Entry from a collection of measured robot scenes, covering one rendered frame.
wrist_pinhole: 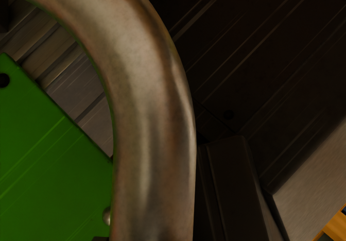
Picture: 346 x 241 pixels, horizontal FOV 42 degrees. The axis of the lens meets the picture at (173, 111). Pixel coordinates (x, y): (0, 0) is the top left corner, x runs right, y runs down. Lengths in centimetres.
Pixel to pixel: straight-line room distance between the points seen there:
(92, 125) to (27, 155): 42
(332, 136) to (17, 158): 21
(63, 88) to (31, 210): 36
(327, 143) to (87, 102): 41
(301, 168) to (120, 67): 20
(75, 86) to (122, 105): 48
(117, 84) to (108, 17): 2
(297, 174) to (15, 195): 18
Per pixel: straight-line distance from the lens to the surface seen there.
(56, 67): 32
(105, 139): 75
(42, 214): 28
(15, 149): 30
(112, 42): 15
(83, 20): 16
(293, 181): 33
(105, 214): 27
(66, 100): 64
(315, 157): 33
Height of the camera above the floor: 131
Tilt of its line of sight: 30 degrees down
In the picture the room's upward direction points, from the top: 131 degrees clockwise
